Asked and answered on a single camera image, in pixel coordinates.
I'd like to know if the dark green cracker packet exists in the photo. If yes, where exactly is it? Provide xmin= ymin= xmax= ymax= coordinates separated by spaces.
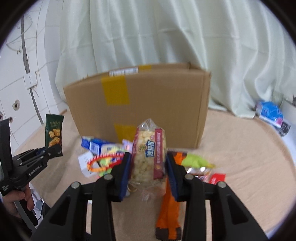
xmin=45 ymin=114 xmax=64 ymax=147

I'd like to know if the puffed rice snack pack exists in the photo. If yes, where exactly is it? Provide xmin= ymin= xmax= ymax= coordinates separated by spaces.
xmin=129 ymin=118 xmax=167 ymax=201

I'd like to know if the person's left hand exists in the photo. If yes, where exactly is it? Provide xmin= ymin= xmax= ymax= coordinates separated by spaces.
xmin=3 ymin=184 xmax=35 ymax=218

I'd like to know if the green red plush doll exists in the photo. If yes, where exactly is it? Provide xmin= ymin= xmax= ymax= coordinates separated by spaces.
xmin=93 ymin=157 xmax=116 ymax=177

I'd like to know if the lime green snack bag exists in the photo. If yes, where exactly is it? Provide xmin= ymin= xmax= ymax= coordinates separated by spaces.
xmin=181 ymin=154 xmax=216 ymax=168

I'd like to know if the white power adapter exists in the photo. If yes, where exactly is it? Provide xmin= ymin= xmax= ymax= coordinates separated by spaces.
xmin=78 ymin=151 xmax=97 ymax=178

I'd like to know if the long orange snack bar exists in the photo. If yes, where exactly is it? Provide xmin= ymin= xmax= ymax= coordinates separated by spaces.
xmin=154 ymin=150 xmax=188 ymax=241

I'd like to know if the blue white carton box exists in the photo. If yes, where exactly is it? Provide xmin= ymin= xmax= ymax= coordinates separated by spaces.
xmin=81 ymin=137 xmax=124 ymax=155

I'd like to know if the purple plush toy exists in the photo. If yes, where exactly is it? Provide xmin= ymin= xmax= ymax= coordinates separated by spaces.
xmin=122 ymin=139 xmax=133 ymax=153

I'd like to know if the brown cardboard box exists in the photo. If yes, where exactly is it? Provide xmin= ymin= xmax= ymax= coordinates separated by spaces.
xmin=64 ymin=63 xmax=211 ymax=149

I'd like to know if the beige table cloth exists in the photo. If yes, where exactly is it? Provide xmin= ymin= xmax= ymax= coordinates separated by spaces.
xmin=31 ymin=110 xmax=295 ymax=240

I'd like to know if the blue tissue pack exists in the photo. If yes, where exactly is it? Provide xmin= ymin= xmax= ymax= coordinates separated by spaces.
xmin=255 ymin=101 xmax=290 ymax=137

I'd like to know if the pale green curtain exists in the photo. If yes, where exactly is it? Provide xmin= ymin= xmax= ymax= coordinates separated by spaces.
xmin=55 ymin=1 xmax=295 ymax=118

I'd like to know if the red orange bead strap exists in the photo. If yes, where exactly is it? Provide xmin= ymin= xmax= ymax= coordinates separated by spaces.
xmin=87 ymin=151 xmax=125 ymax=173

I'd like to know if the white wall socket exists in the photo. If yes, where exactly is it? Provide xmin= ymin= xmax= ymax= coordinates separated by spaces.
xmin=24 ymin=72 xmax=38 ymax=90

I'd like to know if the grey wall cable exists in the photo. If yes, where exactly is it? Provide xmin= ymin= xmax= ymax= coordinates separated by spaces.
xmin=20 ymin=16 xmax=45 ymax=126

